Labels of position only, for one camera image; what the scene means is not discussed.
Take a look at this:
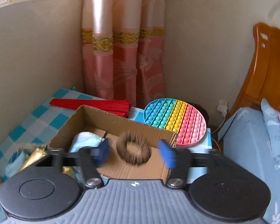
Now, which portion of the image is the white wall plug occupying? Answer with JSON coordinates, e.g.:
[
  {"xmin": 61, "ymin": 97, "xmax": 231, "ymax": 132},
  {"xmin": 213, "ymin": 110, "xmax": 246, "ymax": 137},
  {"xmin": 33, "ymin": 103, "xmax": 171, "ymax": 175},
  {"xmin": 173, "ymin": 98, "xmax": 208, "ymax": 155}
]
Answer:
[{"xmin": 217, "ymin": 100, "xmax": 229, "ymax": 117}]

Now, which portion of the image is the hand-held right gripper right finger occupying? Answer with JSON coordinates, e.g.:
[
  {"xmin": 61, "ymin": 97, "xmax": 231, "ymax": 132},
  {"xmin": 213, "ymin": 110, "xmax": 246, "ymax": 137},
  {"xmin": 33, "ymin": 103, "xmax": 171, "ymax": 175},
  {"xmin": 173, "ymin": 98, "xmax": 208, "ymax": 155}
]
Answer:
[{"xmin": 158, "ymin": 139, "xmax": 227, "ymax": 188}]

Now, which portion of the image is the pink patterned curtain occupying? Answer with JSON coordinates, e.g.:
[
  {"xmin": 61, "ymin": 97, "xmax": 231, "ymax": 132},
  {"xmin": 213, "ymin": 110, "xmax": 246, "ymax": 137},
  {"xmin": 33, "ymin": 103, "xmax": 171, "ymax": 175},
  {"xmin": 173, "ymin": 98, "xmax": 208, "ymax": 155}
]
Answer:
[{"xmin": 81, "ymin": 0, "xmax": 166, "ymax": 109}]

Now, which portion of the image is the white cable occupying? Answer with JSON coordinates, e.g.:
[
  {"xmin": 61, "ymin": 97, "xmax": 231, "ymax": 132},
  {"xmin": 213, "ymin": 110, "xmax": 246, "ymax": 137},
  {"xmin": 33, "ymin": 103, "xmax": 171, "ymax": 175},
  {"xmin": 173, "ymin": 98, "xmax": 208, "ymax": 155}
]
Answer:
[{"xmin": 211, "ymin": 113, "xmax": 227, "ymax": 150}]

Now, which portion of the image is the dark round object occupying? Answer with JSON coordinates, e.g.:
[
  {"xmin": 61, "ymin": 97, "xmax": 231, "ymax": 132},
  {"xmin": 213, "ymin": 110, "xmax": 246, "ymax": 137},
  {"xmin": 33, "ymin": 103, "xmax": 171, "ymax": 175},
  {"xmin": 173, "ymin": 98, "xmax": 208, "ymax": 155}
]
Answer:
[{"xmin": 184, "ymin": 103, "xmax": 210, "ymax": 129}]

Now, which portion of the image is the red folding fan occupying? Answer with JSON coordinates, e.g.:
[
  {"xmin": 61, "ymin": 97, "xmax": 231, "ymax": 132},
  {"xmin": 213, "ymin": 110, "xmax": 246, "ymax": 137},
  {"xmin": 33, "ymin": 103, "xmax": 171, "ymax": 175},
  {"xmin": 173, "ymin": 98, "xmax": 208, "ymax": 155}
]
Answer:
[{"xmin": 49, "ymin": 98, "xmax": 132, "ymax": 118}]

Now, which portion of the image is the gold tissue pack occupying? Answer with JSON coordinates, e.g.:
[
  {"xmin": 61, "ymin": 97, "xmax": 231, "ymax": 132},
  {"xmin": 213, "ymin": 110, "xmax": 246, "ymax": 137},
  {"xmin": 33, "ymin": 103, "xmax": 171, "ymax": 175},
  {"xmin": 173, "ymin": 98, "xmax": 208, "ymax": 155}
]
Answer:
[{"xmin": 20, "ymin": 147, "xmax": 76, "ymax": 180}]

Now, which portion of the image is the cardboard box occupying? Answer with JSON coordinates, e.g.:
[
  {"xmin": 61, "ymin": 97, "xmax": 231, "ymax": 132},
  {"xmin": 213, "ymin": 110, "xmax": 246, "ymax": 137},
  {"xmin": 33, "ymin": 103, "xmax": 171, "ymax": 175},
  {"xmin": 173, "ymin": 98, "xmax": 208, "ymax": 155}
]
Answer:
[{"xmin": 48, "ymin": 105, "xmax": 179, "ymax": 183}]

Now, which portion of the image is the brown fuzzy scrunchie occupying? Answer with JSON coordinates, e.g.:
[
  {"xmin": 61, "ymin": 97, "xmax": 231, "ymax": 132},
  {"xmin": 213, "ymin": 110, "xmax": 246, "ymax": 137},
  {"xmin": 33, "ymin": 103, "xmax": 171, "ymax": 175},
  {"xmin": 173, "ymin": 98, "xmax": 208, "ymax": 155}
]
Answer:
[{"xmin": 116, "ymin": 131, "xmax": 153, "ymax": 166}]

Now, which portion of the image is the wooden headboard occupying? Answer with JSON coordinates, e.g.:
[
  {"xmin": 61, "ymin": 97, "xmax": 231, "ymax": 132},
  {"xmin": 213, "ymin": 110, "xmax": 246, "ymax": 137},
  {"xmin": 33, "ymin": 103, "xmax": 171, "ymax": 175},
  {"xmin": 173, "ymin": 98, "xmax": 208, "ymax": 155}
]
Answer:
[{"xmin": 229, "ymin": 23, "xmax": 280, "ymax": 122}]

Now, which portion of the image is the rainbow pop bubble toy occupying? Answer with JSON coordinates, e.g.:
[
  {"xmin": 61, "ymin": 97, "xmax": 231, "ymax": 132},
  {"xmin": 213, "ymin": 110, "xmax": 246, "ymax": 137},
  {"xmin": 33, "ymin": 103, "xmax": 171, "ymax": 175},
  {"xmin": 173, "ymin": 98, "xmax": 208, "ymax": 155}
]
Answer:
[{"xmin": 143, "ymin": 98, "xmax": 207, "ymax": 148}]

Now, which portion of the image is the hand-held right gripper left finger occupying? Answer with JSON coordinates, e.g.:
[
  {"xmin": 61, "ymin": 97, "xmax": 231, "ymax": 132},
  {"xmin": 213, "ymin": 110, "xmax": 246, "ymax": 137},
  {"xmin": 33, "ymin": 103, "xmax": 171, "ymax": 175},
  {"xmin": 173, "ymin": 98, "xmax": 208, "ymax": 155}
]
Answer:
[{"xmin": 36, "ymin": 139, "xmax": 111, "ymax": 188}]

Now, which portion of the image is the blue checked tablecloth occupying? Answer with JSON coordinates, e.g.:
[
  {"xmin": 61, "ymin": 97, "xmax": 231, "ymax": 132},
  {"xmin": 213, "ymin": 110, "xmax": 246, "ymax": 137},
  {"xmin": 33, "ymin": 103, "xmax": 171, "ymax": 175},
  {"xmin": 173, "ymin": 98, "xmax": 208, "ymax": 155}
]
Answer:
[{"xmin": 0, "ymin": 87, "xmax": 213, "ymax": 224}]

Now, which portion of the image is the grey-blue floral pillow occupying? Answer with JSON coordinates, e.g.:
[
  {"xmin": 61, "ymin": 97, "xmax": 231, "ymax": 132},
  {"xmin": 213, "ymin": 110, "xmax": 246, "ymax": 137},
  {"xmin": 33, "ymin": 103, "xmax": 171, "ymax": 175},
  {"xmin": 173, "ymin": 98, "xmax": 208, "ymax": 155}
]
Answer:
[{"xmin": 261, "ymin": 98, "xmax": 280, "ymax": 166}]

